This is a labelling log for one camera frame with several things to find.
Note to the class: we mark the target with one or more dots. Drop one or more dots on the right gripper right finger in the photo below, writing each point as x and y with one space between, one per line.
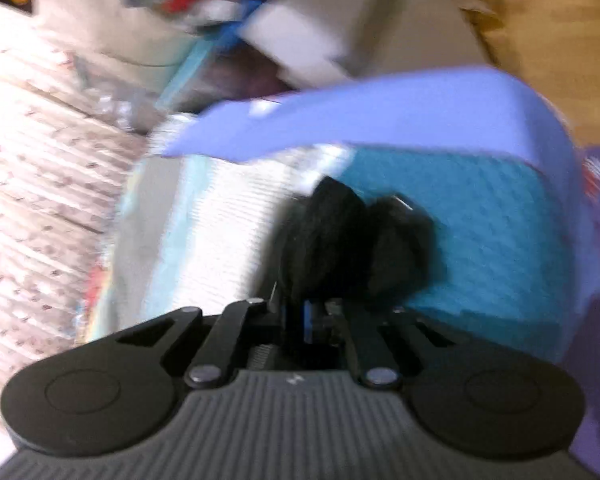
482 398

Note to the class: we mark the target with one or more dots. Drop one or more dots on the white box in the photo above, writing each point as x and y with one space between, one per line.
312 41

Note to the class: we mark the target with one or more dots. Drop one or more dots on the black pants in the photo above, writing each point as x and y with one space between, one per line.
333 246

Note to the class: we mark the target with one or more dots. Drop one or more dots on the patterned teal grey bedsheet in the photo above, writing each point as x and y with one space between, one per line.
189 230

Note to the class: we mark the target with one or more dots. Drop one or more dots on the purple plastic storage bin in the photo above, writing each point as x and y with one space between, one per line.
471 111

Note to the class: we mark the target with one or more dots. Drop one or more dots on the teal folded cloth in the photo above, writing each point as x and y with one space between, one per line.
514 258

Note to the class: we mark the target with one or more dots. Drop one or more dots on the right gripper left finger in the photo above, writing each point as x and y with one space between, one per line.
101 397

